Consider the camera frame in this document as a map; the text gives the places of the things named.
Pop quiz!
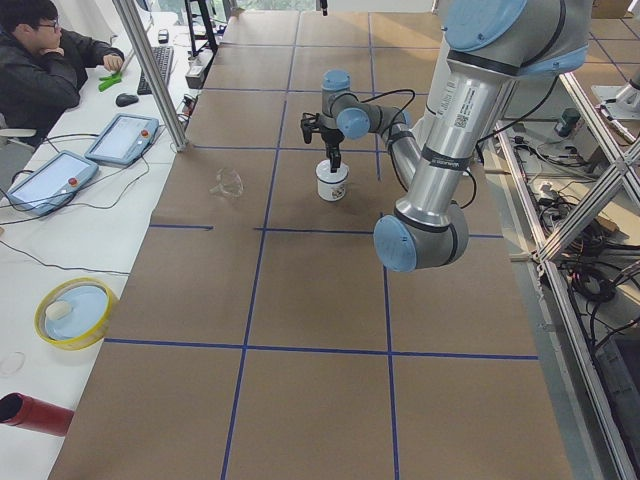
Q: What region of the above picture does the person in black jacket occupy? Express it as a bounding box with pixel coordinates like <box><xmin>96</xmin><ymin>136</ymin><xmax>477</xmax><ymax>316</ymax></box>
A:
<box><xmin>1</xmin><ymin>1</ymin><xmax>125</xmax><ymax>147</ymax></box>

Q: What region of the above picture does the clear petri dish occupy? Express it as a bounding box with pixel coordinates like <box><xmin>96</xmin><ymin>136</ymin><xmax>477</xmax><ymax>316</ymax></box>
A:
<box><xmin>0</xmin><ymin>351</ymin><xmax>26</xmax><ymax>378</ymax></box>

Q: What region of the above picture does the black computer mouse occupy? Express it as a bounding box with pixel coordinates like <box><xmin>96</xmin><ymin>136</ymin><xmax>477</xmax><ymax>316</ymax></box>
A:
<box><xmin>115</xmin><ymin>93</ymin><xmax>139</xmax><ymax>108</ymax></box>

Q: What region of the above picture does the yellow tape roll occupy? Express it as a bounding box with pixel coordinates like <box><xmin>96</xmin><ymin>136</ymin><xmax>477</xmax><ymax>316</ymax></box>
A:
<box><xmin>34</xmin><ymin>277</ymin><xmax>119</xmax><ymax>351</ymax></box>

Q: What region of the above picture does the aluminium frame post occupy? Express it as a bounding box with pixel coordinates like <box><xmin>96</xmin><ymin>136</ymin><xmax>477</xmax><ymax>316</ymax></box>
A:
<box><xmin>112</xmin><ymin>0</ymin><xmax>188</xmax><ymax>152</ymax></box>

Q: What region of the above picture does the black keyboard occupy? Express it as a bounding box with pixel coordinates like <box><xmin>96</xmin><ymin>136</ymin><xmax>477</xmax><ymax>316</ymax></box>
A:
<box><xmin>135</xmin><ymin>45</ymin><xmax>176</xmax><ymax>97</ymax></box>

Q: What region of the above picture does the upper teach pendant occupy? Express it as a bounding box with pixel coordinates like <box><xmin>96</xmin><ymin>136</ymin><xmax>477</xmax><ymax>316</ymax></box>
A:
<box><xmin>84</xmin><ymin>113</ymin><xmax>159</xmax><ymax>167</ymax></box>

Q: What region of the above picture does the lower teach pendant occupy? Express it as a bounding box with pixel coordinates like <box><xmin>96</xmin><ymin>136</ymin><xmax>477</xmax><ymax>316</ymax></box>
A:
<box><xmin>7</xmin><ymin>151</ymin><xmax>98</xmax><ymax>216</ymax></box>

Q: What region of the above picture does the green plastic tool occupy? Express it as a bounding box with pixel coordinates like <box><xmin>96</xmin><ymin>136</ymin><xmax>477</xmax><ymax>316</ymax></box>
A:
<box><xmin>98</xmin><ymin>71</ymin><xmax>122</xmax><ymax>92</ymax></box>

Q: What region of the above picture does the red cylinder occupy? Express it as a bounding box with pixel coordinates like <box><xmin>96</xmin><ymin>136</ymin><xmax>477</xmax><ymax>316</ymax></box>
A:
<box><xmin>1</xmin><ymin>392</ymin><xmax>74</xmax><ymax>437</ymax></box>

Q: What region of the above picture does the clear glass funnel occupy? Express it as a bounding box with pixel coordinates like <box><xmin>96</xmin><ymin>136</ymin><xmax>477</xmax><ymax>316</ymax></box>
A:
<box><xmin>209</xmin><ymin>168</ymin><xmax>244</xmax><ymax>198</ymax></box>

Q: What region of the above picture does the white enamel mug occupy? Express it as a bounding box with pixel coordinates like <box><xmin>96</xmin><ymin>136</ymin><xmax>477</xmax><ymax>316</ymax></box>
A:
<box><xmin>315</xmin><ymin>159</ymin><xmax>349</xmax><ymax>202</ymax></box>

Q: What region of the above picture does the teach pendant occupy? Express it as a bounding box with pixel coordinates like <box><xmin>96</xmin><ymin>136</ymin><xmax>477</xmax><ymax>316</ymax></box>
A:
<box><xmin>84</xmin><ymin>113</ymin><xmax>159</xmax><ymax>167</ymax></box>
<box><xmin>7</xmin><ymin>151</ymin><xmax>98</xmax><ymax>216</ymax></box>

